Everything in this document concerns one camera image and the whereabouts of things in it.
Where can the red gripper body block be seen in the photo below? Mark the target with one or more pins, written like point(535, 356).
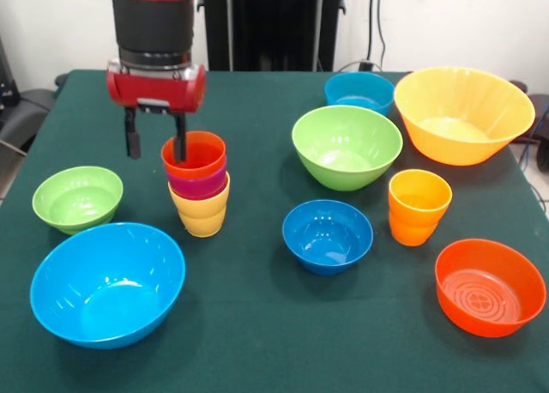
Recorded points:
point(158, 92)

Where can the large green bowl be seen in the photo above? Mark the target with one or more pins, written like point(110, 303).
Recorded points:
point(347, 152)

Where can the red plastic bowl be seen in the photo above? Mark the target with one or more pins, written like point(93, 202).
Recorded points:
point(484, 294)

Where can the purple plastic cup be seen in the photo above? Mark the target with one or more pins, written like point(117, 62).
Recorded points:
point(197, 189)

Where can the red plastic cup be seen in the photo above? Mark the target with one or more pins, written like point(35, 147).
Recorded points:
point(206, 152)

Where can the large yellow bowl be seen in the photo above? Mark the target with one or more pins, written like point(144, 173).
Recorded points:
point(463, 114)

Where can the dark grey pedestal leg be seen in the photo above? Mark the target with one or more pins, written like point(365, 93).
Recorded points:
point(25, 110)

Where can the yellow ribbed plastic cup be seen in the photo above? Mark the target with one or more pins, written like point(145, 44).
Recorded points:
point(201, 217)

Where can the small green ribbed bowl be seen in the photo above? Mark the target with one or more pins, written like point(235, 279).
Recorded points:
point(78, 200)

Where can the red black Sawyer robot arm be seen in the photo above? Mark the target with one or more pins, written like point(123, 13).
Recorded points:
point(152, 24)

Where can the large light blue bowl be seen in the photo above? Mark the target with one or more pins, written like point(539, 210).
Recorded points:
point(107, 285)

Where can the dark green tablecloth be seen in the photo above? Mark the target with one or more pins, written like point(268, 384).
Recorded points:
point(266, 324)

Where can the dark blue bowl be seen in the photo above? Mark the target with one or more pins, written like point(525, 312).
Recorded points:
point(328, 243)

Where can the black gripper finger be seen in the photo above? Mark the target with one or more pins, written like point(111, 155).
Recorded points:
point(133, 142)
point(180, 137)

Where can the orange ribbed plastic cup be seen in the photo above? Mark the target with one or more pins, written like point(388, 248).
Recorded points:
point(418, 213)

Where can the small light blue bowl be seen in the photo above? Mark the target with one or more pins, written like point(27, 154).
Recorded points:
point(358, 88)

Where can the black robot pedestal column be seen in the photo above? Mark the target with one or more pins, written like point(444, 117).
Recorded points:
point(274, 24)

